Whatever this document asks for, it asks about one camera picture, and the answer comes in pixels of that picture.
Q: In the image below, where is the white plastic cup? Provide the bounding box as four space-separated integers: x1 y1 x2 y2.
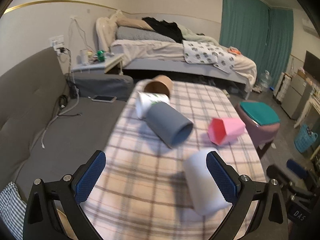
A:
183 147 231 216

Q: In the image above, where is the pink angular cup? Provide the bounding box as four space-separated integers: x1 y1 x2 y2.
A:
208 118 246 146

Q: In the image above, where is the grey blue plastic cup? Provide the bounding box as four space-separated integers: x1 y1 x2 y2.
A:
145 102 194 148

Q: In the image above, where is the white green printed cup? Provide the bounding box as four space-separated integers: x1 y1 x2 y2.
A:
135 92 170 119

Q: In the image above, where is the brown paper cup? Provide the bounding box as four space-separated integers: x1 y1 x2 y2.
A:
143 75 174 98

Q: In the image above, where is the checkered blue cloth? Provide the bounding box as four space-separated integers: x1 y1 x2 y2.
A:
1 181 27 240

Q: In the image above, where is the blue laundry basket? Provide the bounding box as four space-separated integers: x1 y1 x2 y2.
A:
294 124 318 153

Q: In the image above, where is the purple stool teal cushion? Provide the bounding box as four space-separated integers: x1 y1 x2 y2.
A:
235 101 280 158

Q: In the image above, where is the grey sofa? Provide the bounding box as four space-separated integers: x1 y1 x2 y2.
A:
1 48 134 200

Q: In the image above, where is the plaid tablecloth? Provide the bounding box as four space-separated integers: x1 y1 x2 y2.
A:
80 80 267 240

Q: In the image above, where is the smartphone on sofa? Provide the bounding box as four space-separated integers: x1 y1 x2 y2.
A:
91 95 117 103

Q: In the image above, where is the clear water jug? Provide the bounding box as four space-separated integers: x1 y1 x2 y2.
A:
259 70 272 92

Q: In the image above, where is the black television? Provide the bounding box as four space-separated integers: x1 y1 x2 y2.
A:
303 51 320 81

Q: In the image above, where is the white bedside table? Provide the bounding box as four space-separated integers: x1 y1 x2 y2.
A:
71 54 124 75

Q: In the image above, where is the green can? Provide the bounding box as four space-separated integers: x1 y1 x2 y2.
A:
96 50 105 62

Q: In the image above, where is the patterned white mat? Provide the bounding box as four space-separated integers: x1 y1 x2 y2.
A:
183 40 223 64

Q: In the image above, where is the teal curtain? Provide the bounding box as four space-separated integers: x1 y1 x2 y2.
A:
220 0 294 87

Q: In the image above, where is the striped grey pillow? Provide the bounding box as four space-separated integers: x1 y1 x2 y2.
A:
116 26 175 43

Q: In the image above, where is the bed with beige sheets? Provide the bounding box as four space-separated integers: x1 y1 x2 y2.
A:
95 10 257 94

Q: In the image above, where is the black clothing on bed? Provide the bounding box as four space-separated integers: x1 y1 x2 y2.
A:
142 17 183 43

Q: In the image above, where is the white charging cable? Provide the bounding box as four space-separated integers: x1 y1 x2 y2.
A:
40 89 81 149

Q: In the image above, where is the wall power socket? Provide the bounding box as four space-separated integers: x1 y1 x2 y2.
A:
49 35 64 48

